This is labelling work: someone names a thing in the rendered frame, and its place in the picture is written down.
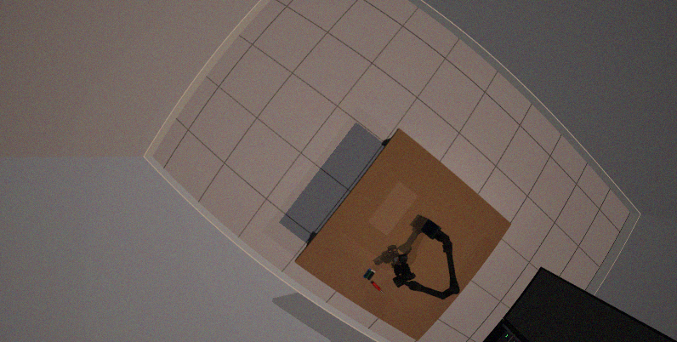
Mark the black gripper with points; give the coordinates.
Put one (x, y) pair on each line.
(403, 260)

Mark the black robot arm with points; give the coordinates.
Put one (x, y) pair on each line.
(415, 286)

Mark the red-handled screwdriver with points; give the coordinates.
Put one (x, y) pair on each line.
(377, 287)

